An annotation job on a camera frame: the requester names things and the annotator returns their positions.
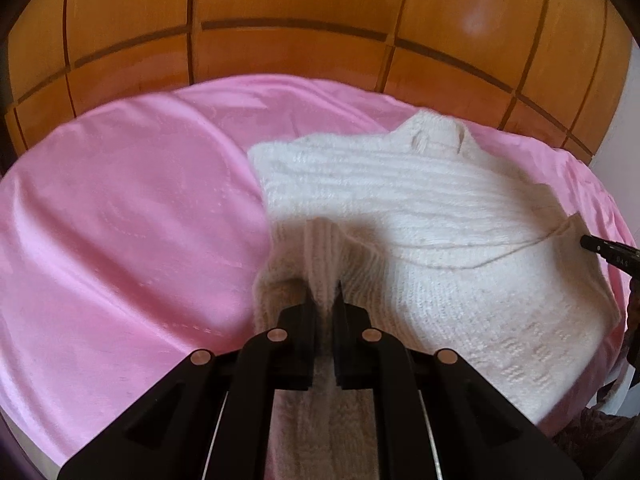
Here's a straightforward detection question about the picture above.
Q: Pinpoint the white knit sweater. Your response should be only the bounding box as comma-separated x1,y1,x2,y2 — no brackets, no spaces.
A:
247,109,631,480

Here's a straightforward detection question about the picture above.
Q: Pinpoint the dark patterned cloth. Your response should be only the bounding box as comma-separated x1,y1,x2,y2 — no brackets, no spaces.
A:
547,400,640,466

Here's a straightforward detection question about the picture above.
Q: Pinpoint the pink blanket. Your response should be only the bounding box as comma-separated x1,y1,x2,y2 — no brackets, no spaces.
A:
0,72,633,480

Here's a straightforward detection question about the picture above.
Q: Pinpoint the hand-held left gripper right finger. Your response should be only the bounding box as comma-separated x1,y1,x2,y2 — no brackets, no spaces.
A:
332,287,583,480

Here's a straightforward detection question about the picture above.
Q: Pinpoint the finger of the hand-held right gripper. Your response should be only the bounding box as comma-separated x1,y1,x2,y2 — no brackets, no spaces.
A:
579,233,640,275

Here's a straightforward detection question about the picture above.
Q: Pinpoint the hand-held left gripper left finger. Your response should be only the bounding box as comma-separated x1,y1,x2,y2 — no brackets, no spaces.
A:
57,292,321,480

